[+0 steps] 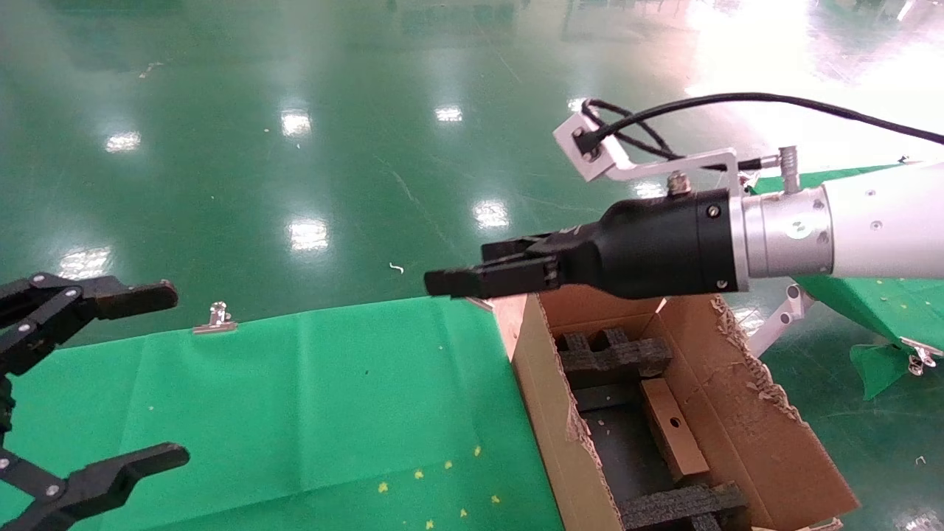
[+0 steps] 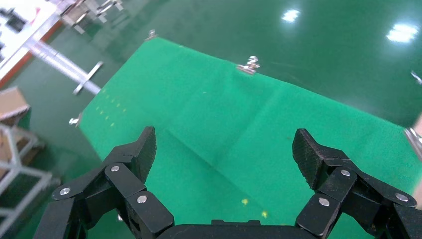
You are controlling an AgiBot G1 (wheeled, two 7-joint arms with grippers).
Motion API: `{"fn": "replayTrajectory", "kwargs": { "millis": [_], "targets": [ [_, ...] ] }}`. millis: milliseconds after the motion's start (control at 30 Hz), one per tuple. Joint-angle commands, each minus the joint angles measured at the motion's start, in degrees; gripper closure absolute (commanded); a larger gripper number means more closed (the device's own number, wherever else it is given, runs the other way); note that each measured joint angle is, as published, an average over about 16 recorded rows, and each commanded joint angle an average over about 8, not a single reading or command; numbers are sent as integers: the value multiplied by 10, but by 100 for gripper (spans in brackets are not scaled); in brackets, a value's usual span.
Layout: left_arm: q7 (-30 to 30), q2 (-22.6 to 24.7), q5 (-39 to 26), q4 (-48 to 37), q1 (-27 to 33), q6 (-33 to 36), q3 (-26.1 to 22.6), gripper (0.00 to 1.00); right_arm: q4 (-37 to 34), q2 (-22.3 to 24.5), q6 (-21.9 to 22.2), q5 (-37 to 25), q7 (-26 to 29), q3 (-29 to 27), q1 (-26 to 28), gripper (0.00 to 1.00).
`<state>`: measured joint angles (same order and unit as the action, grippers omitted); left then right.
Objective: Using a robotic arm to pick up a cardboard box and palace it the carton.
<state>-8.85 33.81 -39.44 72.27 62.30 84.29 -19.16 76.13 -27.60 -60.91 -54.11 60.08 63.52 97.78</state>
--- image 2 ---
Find large green tablecloth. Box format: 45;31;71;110
79;37;422;239

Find small brown cardboard box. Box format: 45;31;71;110
0;87;31;126

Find white wire shelf frame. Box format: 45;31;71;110
0;124;54;228

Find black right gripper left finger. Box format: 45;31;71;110
33;126;175;239

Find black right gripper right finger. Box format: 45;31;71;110
292;127;422;239

